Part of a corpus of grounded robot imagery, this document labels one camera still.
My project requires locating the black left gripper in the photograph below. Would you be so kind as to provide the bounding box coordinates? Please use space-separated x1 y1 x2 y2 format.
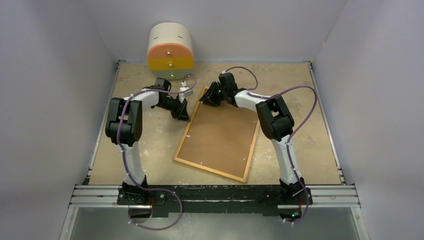
155 95 191 122

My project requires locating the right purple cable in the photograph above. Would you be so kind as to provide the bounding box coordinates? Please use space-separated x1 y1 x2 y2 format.
221 66 318 226

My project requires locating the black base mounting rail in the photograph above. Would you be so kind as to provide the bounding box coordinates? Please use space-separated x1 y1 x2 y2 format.
116 183 313 219

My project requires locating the aluminium extrusion frame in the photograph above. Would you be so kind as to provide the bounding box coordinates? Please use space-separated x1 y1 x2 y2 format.
65 62 368 240

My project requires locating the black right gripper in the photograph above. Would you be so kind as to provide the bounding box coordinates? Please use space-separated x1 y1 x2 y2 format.
200 82 228 107

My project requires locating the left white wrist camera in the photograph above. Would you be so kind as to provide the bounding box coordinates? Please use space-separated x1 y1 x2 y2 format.
178 86 194 103

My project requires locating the round pastel drawer cabinet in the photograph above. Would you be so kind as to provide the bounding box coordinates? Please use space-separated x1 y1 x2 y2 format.
146 22 195 80

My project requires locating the yellow picture frame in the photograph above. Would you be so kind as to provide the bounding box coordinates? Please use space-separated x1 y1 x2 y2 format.
172 85 262 184

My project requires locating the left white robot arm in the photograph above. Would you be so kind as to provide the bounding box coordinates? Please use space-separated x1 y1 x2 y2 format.
105 78 193 205

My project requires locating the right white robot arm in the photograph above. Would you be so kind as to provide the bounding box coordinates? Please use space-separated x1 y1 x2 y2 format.
199 72 305 204

